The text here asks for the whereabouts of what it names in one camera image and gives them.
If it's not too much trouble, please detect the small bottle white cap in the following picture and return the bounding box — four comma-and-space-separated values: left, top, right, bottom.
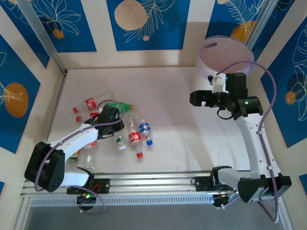
115, 135, 127, 151

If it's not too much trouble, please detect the green bottle yellow cap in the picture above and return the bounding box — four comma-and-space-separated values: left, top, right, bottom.
105, 102, 134, 113

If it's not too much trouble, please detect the clear bottle blue label cap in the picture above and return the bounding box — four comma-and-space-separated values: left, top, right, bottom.
137, 118, 154, 147

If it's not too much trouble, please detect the clear bottle red label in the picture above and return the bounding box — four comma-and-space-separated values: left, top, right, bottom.
81, 141, 98, 171

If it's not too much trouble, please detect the clear bottle green label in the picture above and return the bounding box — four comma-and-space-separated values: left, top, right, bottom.
66, 149, 81, 163

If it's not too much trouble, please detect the purple bin liner bag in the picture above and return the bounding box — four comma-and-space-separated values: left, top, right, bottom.
196, 35, 255, 80

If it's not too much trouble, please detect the white plastic bin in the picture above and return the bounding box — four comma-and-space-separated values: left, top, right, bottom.
196, 35, 255, 80

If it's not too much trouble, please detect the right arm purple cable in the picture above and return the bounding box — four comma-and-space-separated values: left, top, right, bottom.
215, 61, 281, 223

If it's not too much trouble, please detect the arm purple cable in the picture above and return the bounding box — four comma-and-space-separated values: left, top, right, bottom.
215, 61, 281, 223
35, 99, 125, 215

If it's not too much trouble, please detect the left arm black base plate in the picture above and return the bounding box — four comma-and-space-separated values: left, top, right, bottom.
66, 178, 111, 195

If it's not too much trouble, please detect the aluminium side rail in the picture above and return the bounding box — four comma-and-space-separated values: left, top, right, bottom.
47, 73, 68, 144

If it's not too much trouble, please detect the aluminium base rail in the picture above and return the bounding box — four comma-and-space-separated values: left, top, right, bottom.
20, 170, 285, 199

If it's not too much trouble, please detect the slotted grey cable duct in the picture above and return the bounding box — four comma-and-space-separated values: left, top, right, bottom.
30, 193, 215, 207

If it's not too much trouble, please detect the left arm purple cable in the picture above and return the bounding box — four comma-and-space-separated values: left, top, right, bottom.
35, 99, 125, 215

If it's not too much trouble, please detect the aluminium frame post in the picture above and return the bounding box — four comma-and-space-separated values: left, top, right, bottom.
247, 0, 283, 50
18, 0, 68, 76

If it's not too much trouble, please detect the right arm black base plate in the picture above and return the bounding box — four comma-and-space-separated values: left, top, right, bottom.
194, 176, 216, 192

